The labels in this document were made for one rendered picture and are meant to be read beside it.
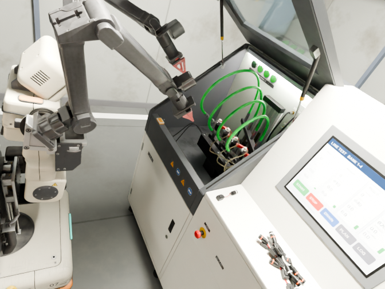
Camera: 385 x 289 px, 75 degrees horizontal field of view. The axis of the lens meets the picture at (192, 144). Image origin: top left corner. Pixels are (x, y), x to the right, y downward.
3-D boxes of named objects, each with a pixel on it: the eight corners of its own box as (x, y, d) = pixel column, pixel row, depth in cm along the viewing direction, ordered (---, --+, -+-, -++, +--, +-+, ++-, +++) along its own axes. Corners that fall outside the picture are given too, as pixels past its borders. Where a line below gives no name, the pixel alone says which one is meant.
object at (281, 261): (250, 240, 102) (256, 233, 98) (268, 233, 107) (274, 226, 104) (290, 298, 88) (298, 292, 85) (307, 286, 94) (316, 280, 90)
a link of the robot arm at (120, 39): (75, 4, 60) (90, 37, 56) (94, -12, 58) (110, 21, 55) (157, 79, 100) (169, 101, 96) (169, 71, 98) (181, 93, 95)
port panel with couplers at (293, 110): (264, 145, 149) (292, 100, 131) (268, 145, 151) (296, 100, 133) (279, 160, 141) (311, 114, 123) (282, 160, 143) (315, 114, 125)
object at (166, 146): (146, 133, 166) (151, 113, 156) (152, 133, 168) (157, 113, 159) (188, 209, 128) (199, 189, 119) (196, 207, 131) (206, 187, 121)
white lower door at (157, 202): (128, 198, 206) (144, 132, 167) (130, 197, 207) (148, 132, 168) (157, 274, 167) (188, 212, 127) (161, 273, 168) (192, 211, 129)
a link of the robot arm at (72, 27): (38, -8, 53) (51, 26, 50) (102, -8, 60) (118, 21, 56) (65, 113, 91) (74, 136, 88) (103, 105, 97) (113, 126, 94)
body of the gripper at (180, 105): (196, 106, 105) (188, 93, 100) (175, 118, 107) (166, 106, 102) (193, 98, 110) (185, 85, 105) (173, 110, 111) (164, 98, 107)
